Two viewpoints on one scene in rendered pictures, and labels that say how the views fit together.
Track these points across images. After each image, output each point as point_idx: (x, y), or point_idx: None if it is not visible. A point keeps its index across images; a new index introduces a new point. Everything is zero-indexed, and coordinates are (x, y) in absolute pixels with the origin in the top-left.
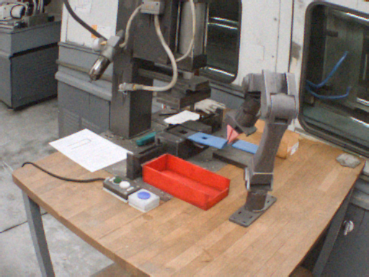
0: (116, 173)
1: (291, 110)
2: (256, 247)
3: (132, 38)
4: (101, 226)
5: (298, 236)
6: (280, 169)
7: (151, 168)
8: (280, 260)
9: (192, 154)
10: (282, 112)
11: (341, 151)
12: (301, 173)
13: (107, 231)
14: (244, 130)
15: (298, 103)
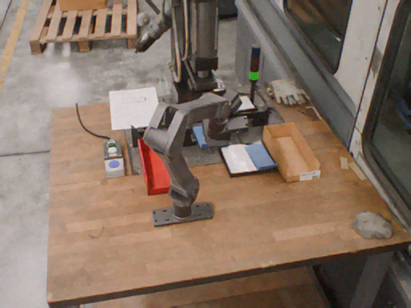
0: (128, 137)
1: (162, 147)
2: (137, 247)
3: None
4: (67, 176)
5: (180, 263)
6: (262, 191)
7: (139, 144)
8: (136, 273)
9: None
10: (156, 147)
11: (384, 208)
12: (280, 205)
13: (64, 182)
14: (207, 142)
15: (169, 144)
